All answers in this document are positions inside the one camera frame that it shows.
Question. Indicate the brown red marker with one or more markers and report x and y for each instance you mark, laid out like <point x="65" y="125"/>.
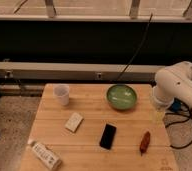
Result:
<point x="144" y="143"/>

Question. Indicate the white labelled bottle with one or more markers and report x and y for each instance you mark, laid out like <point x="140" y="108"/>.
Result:
<point x="48" y="158"/>

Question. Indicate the blue box on floor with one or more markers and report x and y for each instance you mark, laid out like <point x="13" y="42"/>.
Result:
<point x="176" y="106"/>

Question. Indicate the white plastic cup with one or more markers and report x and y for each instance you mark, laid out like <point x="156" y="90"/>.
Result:
<point x="61" y="92"/>

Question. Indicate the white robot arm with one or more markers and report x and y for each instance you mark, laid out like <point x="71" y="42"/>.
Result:
<point x="172" y="82"/>

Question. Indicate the black eraser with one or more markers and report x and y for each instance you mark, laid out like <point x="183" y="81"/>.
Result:
<point x="107" y="136"/>

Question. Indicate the green bowl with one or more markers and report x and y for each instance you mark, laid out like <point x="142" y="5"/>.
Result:
<point x="121" y="97"/>

